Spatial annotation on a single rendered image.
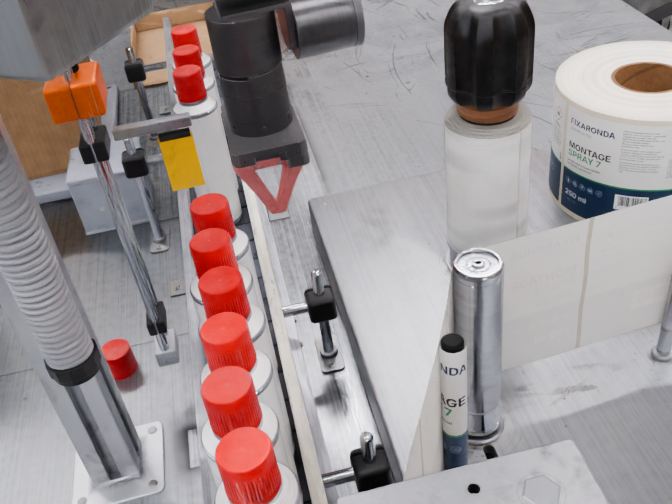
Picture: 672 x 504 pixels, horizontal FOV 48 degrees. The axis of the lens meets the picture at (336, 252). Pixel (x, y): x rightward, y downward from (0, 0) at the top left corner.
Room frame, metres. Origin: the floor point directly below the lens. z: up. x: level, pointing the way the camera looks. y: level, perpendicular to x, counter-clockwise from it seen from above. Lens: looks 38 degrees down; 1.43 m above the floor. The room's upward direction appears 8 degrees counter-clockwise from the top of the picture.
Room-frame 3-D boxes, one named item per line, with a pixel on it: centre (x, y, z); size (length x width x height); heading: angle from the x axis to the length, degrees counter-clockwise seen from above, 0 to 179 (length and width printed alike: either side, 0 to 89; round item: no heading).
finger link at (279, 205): (0.63, 0.05, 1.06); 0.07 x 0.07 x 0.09; 7
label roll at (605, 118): (0.75, -0.37, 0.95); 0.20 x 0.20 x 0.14
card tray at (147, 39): (1.53, 0.22, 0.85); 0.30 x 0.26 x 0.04; 7
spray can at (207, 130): (0.82, 0.14, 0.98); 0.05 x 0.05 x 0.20
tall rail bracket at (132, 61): (1.16, 0.25, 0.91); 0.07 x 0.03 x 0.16; 97
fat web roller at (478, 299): (0.43, -0.10, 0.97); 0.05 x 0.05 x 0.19
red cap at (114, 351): (0.62, 0.26, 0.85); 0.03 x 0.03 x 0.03
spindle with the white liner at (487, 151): (0.65, -0.17, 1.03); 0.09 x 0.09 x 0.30
